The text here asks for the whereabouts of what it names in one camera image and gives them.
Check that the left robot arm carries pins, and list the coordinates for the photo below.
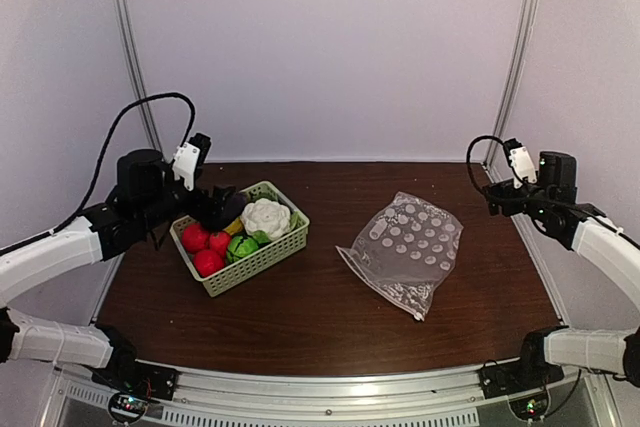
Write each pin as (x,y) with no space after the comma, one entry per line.
(149,193)

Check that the purple toy eggplant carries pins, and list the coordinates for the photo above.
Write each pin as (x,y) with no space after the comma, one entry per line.
(239,204)

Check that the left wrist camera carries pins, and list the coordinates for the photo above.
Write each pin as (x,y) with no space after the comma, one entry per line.
(189,158)

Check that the left circuit board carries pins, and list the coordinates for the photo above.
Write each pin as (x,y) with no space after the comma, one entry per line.
(126,409)

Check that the left aluminium corner post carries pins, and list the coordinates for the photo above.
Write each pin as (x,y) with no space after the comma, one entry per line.
(134,70)

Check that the red toy tomato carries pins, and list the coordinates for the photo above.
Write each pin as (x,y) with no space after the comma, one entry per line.
(219,242)

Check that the green toy cabbage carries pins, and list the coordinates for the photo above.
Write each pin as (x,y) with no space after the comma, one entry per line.
(241,246)

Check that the red toy apple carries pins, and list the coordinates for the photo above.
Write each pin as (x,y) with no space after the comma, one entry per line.
(195,238)

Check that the green plastic basket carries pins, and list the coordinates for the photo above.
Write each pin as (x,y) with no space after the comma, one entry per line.
(246,263)

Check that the right aluminium corner post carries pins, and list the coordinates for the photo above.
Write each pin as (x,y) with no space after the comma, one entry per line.
(525,26)

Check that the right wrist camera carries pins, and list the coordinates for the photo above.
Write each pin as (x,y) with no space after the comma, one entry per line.
(520,163)

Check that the aluminium corner post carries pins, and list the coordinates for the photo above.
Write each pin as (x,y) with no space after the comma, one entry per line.
(525,26)
(134,70)

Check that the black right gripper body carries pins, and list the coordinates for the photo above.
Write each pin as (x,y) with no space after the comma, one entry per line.
(535,206)

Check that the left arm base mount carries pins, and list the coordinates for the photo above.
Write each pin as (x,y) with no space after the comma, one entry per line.
(141,379)

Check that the right circuit board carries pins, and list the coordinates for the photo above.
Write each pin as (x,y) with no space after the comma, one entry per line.
(529,407)

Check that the yellow toy corn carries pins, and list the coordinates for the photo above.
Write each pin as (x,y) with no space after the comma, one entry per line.
(235,227)

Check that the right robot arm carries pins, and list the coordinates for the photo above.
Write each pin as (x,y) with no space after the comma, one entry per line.
(546,192)

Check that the clear zip top bag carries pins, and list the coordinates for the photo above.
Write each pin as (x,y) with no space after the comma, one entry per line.
(405,252)

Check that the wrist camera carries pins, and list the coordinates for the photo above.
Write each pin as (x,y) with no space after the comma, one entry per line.
(189,158)
(520,163)

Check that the red toy strawberry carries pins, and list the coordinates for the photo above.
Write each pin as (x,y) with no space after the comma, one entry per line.
(208,262)

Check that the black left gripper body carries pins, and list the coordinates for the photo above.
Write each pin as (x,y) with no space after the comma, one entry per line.
(156,209)

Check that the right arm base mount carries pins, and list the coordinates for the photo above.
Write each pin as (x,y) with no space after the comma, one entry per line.
(516,376)

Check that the white toy cauliflower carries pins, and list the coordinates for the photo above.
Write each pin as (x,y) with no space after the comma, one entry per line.
(266,220)

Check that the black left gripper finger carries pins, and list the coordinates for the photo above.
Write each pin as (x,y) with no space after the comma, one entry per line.
(216,219)
(216,200)

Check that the aluminium front frame rail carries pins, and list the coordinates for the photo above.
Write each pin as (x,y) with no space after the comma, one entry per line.
(446,397)

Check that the circuit board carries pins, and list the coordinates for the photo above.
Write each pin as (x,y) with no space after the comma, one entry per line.
(126,409)
(529,407)

